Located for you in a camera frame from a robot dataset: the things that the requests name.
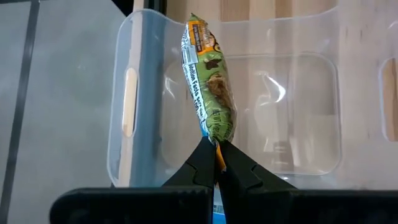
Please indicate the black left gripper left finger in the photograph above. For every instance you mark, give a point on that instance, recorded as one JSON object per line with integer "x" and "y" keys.
{"x": 140, "y": 205}

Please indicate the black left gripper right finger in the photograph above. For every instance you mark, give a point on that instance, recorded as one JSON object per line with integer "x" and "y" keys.
{"x": 295, "y": 205}

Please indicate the clear plastic bin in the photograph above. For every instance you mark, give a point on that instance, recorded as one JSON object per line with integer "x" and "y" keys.
{"x": 280, "y": 109}

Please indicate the green Chewy granola bar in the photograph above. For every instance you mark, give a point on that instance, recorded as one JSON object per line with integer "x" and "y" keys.
{"x": 214, "y": 93}

